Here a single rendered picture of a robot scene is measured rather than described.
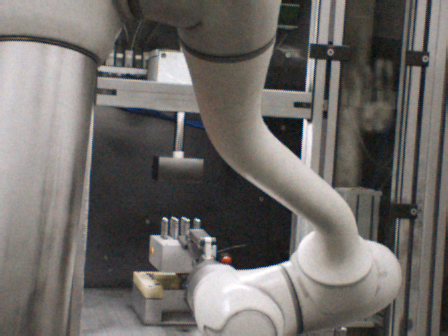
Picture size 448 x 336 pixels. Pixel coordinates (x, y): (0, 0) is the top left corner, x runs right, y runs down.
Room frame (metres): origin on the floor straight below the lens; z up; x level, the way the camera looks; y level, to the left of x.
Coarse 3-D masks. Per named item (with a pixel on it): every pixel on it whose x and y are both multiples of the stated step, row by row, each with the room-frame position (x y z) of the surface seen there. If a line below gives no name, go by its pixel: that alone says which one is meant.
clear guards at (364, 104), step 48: (288, 0) 1.45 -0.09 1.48; (384, 0) 1.49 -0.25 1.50; (144, 48) 1.39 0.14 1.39; (288, 48) 1.45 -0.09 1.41; (384, 48) 1.49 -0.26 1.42; (96, 96) 1.37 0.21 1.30; (144, 96) 1.39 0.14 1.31; (192, 96) 1.41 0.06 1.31; (288, 96) 1.45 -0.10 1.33; (384, 96) 1.50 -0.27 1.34; (336, 144) 1.47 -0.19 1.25; (384, 144) 1.50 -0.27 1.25; (384, 192) 1.50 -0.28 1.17; (384, 240) 1.50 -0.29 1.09
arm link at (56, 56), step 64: (0, 0) 0.76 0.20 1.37; (64, 0) 0.76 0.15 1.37; (128, 0) 0.80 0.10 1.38; (0, 64) 0.77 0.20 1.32; (64, 64) 0.77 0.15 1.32; (0, 128) 0.75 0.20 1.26; (64, 128) 0.76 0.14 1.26; (0, 192) 0.73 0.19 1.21; (64, 192) 0.75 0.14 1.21; (0, 256) 0.72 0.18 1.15; (64, 256) 0.75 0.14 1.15; (0, 320) 0.71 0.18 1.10; (64, 320) 0.75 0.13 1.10
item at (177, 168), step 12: (180, 120) 1.61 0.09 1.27; (180, 132) 1.61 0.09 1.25; (180, 144) 1.61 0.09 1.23; (156, 156) 1.60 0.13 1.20; (168, 156) 1.62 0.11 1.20; (180, 156) 1.61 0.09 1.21; (156, 168) 1.60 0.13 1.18; (168, 168) 1.58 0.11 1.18; (180, 168) 1.59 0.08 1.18; (192, 168) 1.59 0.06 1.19; (168, 180) 1.58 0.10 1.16; (180, 180) 1.59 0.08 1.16; (192, 180) 1.59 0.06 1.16
